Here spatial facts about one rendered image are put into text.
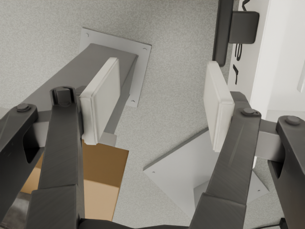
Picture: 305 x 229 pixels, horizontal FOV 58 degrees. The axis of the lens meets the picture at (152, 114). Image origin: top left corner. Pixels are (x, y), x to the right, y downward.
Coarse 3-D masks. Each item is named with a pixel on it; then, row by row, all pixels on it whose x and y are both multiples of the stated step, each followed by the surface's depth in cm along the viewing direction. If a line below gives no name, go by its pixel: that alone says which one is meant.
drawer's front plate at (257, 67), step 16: (240, 0) 32; (256, 0) 25; (272, 0) 22; (288, 0) 22; (272, 16) 22; (256, 32) 25; (272, 32) 23; (240, 48) 31; (256, 48) 25; (272, 48) 23; (240, 64) 30; (256, 64) 24; (272, 64) 24; (240, 80) 30; (256, 80) 25; (272, 80) 25; (256, 96) 26
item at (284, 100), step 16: (304, 0) 30; (288, 16) 31; (304, 16) 31; (288, 32) 32; (304, 32) 31; (288, 48) 32; (304, 48) 32; (288, 64) 33; (288, 80) 34; (272, 96) 35; (288, 96) 35; (304, 96) 35; (272, 112) 35; (288, 112) 35; (304, 112) 35
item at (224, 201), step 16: (240, 112) 13; (256, 112) 13; (240, 128) 12; (256, 128) 12; (224, 144) 11; (240, 144) 11; (256, 144) 11; (224, 160) 10; (240, 160) 10; (224, 176) 9; (240, 176) 9; (208, 192) 8; (224, 192) 8; (240, 192) 8; (208, 208) 7; (224, 208) 7; (240, 208) 7; (192, 224) 7; (208, 224) 7; (224, 224) 7; (240, 224) 7
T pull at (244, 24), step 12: (228, 0) 24; (228, 12) 24; (240, 12) 24; (252, 12) 24; (216, 24) 25; (228, 24) 24; (240, 24) 24; (252, 24) 24; (216, 36) 25; (228, 36) 25; (240, 36) 25; (252, 36) 25; (216, 48) 25; (216, 60) 26
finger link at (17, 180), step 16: (16, 112) 13; (32, 112) 13; (0, 128) 12; (16, 128) 12; (0, 144) 11; (16, 144) 11; (0, 160) 10; (16, 160) 11; (32, 160) 13; (0, 176) 10; (16, 176) 11; (0, 192) 10; (16, 192) 11; (0, 208) 10
